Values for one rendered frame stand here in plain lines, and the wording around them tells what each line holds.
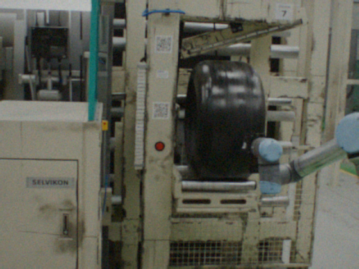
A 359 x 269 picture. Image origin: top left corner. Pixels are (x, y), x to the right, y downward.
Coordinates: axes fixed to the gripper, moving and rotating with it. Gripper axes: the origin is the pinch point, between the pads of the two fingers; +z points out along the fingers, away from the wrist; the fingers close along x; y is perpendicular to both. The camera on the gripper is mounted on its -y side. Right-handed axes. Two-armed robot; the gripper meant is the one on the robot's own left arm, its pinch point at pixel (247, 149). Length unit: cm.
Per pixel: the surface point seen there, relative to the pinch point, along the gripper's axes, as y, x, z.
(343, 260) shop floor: -92, -118, 160
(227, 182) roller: -16.4, 2.6, 22.9
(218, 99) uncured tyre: 20.0, 10.3, 9.0
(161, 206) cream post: -29, 30, 32
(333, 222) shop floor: -81, -147, 249
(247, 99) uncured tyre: 20.4, -1.8, 9.2
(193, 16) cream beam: 61, 16, 47
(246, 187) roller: -18.3, -6.2, 22.7
